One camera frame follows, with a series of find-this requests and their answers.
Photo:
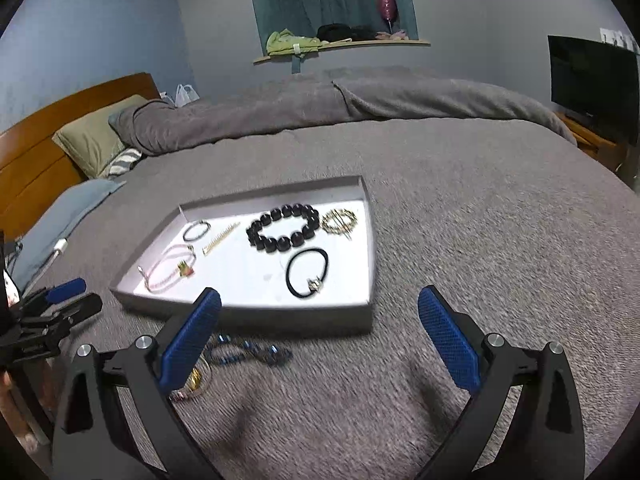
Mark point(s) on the green pillow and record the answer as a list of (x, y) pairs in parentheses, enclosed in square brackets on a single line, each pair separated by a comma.
[(92, 140)]

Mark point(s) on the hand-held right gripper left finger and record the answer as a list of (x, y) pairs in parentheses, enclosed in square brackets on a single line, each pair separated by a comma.
[(190, 340)]

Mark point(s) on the gold bar hair comb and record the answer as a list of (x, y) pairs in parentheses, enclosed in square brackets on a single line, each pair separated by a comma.
[(216, 244)]

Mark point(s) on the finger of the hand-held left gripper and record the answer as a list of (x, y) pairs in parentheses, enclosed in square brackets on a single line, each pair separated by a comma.
[(80, 308), (65, 290)]

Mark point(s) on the wooden headboard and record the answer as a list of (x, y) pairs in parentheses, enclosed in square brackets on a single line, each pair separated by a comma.
[(45, 125)]

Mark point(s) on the black cloth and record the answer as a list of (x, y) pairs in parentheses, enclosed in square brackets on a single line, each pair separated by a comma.
[(340, 32)]

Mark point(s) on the wooden window sill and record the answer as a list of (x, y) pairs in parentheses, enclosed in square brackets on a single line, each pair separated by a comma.
[(350, 47)]

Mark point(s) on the white charger plug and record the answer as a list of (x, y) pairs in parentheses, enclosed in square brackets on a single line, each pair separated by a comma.
[(60, 245)]

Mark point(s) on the pink cloth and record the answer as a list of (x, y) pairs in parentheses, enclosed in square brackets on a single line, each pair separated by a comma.
[(395, 36)]

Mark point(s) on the green cloth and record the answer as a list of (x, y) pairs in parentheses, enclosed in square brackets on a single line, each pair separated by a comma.
[(287, 41)]

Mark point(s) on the grey cardboard tray box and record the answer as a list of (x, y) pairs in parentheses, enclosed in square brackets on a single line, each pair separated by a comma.
[(280, 315)]

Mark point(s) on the white plastic bag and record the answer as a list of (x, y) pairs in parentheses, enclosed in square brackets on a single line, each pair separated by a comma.
[(185, 95)]

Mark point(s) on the pink wine glass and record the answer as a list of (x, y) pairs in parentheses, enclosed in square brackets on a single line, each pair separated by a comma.
[(387, 5)]

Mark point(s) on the grey duvet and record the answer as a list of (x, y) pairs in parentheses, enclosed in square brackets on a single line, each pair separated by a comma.
[(300, 105)]

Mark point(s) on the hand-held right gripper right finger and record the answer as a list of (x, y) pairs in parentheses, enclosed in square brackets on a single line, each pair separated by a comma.
[(447, 340)]

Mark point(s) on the striped pillow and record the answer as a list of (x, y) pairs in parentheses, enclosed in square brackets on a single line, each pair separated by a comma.
[(125, 160)]

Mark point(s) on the grey knit bedspread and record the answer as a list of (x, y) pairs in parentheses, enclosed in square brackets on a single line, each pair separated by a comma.
[(450, 210)]

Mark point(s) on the black television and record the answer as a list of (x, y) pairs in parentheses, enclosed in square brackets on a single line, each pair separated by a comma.
[(595, 80)]

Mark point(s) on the wooden television stand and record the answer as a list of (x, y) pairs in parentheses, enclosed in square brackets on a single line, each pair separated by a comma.
[(592, 140)]

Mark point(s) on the silver bangle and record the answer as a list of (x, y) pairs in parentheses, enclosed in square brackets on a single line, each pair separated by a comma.
[(190, 236)]

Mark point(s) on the blue blanket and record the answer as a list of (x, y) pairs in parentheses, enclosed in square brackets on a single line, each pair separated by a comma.
[(60, 215)]

